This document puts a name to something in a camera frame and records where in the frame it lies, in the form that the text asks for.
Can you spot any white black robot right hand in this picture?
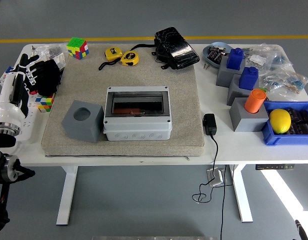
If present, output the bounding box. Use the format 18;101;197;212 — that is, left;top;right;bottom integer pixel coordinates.
294;219;308;240

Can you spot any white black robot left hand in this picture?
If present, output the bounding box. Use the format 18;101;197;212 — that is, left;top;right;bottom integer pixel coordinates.
0;53;40;126

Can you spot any orange cylinder battery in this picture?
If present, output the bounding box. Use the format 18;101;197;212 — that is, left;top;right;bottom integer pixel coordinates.
113;106;146;115
244;88;267;114

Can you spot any grey electrical box with lid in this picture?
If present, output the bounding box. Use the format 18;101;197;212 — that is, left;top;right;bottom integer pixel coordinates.
103;85;174;142

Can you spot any blue block battery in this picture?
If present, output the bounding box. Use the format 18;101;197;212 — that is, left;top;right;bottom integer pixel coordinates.
226;47;246;70
238;66;260;91

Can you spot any white circuit breaker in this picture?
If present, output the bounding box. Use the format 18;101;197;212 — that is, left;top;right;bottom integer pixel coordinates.
0;66;17;85

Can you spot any white power strip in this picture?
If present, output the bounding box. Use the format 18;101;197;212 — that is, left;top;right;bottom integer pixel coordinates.
15;92;45;145

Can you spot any small colourful puzzle cube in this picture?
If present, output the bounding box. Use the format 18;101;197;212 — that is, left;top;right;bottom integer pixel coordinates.
34;92;56;113

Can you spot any black cloth glove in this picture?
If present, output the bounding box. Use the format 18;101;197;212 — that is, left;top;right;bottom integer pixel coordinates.
30;59;64;98

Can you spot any black table control panel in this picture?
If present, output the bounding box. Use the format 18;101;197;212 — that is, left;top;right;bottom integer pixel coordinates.
255;164;295;171

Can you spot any white plastic connector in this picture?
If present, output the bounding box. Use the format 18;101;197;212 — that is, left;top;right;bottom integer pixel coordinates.
53;53;67;71

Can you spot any clear bag with small parts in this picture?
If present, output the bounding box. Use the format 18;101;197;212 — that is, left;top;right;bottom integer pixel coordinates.
31;43;70;72

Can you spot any grey block holder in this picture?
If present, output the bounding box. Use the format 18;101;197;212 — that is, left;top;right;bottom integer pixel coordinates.
60;99;105;144
228;97;270;133
215;55;246;88
226;73;260;106

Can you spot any large colourful puzzle cube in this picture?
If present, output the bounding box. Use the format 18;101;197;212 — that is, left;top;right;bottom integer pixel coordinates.
66;36;90;61

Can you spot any blue plastic bin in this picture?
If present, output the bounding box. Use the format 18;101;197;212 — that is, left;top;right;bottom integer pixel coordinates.
260;100;308;147

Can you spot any yellow lemon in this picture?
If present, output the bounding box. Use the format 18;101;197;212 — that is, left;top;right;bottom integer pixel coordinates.
269;108;292;135

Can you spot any black power adapter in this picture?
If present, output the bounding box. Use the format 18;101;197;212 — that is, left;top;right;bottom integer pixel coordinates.
202;113;218;136

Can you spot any clear bag with mixed parts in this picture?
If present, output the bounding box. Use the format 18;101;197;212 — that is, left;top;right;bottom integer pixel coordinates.
258;69;308;96

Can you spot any grey-brown mat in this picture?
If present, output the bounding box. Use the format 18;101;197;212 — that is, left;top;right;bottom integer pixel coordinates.
40;43;205;158

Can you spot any clear bag with blue parts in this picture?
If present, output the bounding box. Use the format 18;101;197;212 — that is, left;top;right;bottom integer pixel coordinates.
266;43;295;76

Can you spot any clear bag with white labels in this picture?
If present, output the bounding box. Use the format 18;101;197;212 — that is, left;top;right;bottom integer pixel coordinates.
244;46;272;70

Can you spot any glossy black pouch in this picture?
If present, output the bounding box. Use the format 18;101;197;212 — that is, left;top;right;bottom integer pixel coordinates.
130;26;201;71

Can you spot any blue-grey dish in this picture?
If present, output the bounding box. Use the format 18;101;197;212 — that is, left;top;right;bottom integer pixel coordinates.
202;41;235;69

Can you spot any black hanging cable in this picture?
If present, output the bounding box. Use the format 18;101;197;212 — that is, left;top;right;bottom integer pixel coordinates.
220;164;235;240

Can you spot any black adapter cord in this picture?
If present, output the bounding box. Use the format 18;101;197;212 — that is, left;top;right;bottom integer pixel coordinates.
192;133;219;204

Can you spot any yellow tape measure with strap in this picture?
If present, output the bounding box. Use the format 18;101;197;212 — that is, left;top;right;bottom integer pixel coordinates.
98;47;124;71

